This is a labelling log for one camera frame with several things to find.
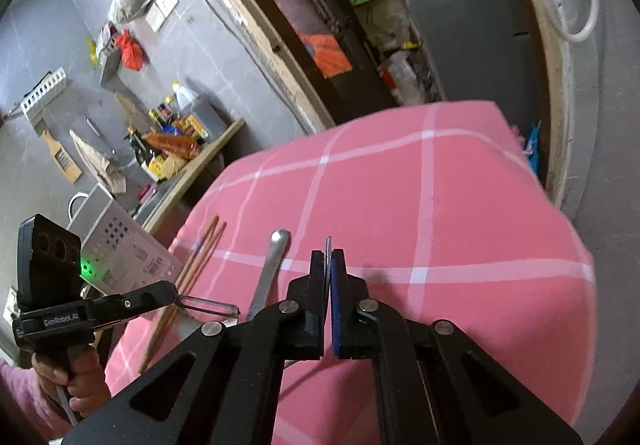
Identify thin metal utensil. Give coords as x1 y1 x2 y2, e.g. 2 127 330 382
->
324 236 333 289

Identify orange snack bag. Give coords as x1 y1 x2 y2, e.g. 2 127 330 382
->
142 132 202 160

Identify white wall rack basket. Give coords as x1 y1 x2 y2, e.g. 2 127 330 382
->
21 67 66 124

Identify pink sleeve forearm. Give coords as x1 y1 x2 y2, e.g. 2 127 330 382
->
1 361 72 444

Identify large cooking oil jug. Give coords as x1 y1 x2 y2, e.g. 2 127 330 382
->
171 81 227 143

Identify grey wall shelf basket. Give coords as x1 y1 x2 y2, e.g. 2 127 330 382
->
98 44 122 86

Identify dark grey fridge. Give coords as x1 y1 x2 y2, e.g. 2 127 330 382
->
405 0 541 132

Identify beige hanging cloth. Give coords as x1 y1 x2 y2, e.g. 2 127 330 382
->
68 129 127 195

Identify person's left hand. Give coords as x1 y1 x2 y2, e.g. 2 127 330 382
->
32 345 112 417

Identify pink checked tablecloth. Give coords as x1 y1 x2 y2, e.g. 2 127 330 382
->
103 100 598 445

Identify kitchen counter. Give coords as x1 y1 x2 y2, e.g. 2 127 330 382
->
139 119 245 235

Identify white perforated utensil holder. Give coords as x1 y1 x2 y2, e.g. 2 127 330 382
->
67 184 182 295

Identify metal peeler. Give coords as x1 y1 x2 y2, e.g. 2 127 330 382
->
175 295 241 325

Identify wooden chopstick with purple band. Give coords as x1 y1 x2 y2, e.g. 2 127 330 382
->
176 216 219 291

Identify stainless steel spoon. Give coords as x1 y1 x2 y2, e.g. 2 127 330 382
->
246 228 291 321

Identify plain wooden chopstick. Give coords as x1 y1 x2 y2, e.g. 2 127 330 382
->
138 216 227 375

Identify red plastic bag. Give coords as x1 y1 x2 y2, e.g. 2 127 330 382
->
115 29 144 72

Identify dark soy sauce bottle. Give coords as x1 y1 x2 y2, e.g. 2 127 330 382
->
126 126 153 167

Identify white wall switch sockets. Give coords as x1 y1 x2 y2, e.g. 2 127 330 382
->
145 0 179 34

